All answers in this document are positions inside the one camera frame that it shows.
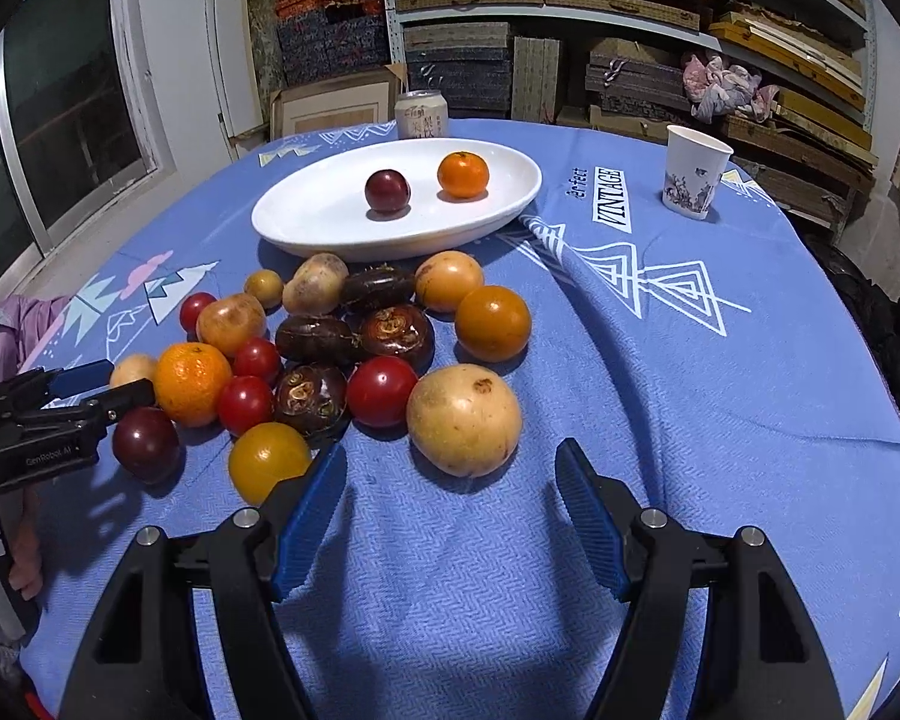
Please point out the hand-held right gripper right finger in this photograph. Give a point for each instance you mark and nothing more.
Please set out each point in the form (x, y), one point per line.
(589, 517)

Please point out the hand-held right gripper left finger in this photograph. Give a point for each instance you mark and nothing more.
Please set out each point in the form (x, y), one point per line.
(311, 517)

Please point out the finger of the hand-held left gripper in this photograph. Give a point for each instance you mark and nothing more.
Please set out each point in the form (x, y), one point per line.
(82, 376)
(124, 397)

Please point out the small pale passion fruit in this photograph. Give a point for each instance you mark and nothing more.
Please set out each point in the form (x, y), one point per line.
(133, 371)

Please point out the yellow tomato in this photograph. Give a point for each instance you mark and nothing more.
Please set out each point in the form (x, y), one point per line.
(268, 463)

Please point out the mandarin orange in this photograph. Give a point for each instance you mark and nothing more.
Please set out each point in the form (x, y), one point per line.
(192, 382)
(463, 174)

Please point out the red tomato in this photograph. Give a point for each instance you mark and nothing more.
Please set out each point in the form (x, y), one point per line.
(245, 405)
(197, 311)
(382, 391)
(256, 358)

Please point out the dark water chestnut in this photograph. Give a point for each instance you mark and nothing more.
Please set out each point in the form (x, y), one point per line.
(377, 287)
(315, 337)
(394, 334)
(310, 397)

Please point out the brown-blotched passion fruit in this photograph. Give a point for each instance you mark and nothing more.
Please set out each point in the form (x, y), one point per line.
(230, 324)

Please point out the tan potato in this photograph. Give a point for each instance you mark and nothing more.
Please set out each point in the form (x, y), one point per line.
(463, 420)

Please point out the small brownish passion fruit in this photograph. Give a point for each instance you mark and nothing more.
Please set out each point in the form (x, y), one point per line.
(263, 288)

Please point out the orange tomato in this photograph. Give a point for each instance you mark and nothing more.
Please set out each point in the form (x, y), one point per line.
(493, 322)

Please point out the pale oblong passion fruit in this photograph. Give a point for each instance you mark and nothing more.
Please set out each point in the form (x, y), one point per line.
(315, 283)

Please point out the white oval plate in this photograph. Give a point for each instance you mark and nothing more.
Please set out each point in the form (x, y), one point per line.
(322, 217)

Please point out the smooth yellow passion fruit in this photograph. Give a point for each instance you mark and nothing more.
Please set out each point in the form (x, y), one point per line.
(448, 281)

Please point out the person's left hand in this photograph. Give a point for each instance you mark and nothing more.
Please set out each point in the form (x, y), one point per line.
(24, 555)

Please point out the purple cloth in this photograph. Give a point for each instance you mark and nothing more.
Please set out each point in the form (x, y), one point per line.
(22, 330)

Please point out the blue printed tablecloth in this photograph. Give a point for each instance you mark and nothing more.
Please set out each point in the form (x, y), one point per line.
(495, 577)

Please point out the window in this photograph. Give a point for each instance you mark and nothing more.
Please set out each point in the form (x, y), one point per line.
(67, 97)

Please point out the white leaning board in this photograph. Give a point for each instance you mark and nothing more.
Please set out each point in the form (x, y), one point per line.
(229, 90)

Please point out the black cloth heap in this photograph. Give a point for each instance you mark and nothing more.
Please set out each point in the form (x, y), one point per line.
(885, 345)

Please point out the framed picture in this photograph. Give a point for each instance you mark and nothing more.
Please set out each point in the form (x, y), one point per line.
(330, 109)

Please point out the printed paper cup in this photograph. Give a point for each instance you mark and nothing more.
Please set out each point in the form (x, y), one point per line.
(694, 172)

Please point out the greenish marble slab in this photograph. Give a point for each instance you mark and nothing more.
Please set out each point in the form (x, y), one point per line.
(262, 45)

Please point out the stack of dark blue boxes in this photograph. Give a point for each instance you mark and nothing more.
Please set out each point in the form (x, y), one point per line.
(330, 45)

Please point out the beverage can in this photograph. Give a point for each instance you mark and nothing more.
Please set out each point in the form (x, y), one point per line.
(421, 112)

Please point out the stack of dark brown boxes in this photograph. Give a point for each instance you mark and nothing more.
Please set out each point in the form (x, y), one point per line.
(630, 82)

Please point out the orange-red patterned box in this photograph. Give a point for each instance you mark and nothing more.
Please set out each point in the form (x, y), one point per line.
(322, 4)

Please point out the upright woven green box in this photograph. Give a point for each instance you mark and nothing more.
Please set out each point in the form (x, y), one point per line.
(536, 79)

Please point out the pink floral cloth bundle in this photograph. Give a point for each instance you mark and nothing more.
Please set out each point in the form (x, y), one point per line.
(727, 86)

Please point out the white metal shelf rack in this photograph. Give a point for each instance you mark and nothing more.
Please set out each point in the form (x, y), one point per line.
(391, 22)

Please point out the stack of grey boxes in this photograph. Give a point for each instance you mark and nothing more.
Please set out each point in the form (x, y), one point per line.
(457, 67)

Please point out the stack of yellow flat boxes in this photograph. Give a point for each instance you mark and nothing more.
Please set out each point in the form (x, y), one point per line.
(795, 90)

